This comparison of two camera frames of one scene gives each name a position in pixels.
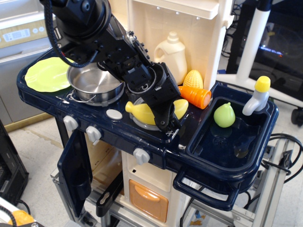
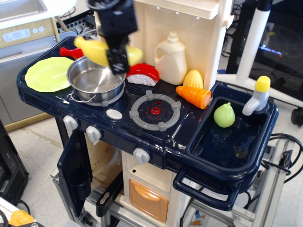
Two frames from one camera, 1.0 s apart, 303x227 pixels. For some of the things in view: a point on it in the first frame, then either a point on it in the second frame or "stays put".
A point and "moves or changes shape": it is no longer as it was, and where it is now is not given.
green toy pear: x=224 y=116 stays put
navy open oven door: x=75 y=172 stays put
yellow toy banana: x=142 y=112 moves or changes shape
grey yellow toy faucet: x=261 y=96 stays put
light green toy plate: x=47 y=74 stays put
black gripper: x=162 y=91 → x=117 y=23
